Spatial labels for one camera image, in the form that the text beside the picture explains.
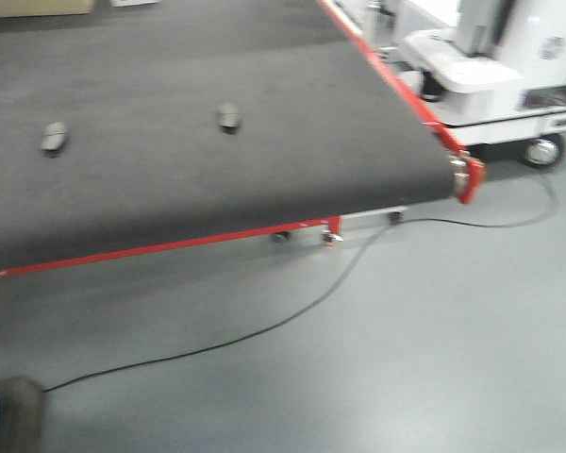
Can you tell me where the red white traffic cone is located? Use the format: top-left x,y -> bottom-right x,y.
0,377 -> 44,453

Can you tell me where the white long carton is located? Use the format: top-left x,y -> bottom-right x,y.
109,0 -> 161,8

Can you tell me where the white mobile robot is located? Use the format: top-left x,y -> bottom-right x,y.
374,1 -> 566,168

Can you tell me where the dark grey brake pad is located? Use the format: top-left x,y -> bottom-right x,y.
40,122 -> 69,154

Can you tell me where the black floor cable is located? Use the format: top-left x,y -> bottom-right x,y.
42,164 -> 559,394

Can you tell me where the cardboard box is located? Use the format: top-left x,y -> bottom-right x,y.
0,0 -> 95,18

